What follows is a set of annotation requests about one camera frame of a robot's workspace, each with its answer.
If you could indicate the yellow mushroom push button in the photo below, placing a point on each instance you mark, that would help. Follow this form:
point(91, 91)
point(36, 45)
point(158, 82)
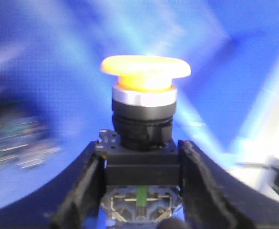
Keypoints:
point(142, 162)

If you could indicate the blue plastic bin left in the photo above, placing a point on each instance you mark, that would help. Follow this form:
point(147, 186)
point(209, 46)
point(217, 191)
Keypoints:
point(50, 52)

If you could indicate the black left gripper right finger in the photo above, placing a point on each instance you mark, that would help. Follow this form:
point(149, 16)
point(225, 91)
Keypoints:
point(205, 207)

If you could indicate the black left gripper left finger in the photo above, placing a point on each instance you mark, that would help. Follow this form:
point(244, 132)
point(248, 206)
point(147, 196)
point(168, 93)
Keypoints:
point(83, 200)

